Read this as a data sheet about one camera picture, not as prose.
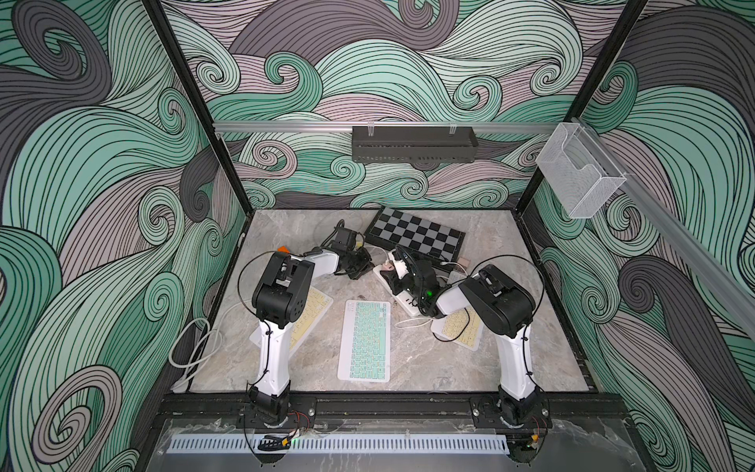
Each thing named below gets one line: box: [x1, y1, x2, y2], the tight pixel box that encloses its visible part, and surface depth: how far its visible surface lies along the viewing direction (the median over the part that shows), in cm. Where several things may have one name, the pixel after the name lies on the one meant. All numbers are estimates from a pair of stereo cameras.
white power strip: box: [372, 265, 422, 318], surface depth 92 cm
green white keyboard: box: [337, 298, 392, 383], surface depth 87 cm
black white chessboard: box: [363, 205, 466, 266], surface depth 109 cm
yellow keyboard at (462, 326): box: [430, 305, 484, 353], surface depth 87 cm
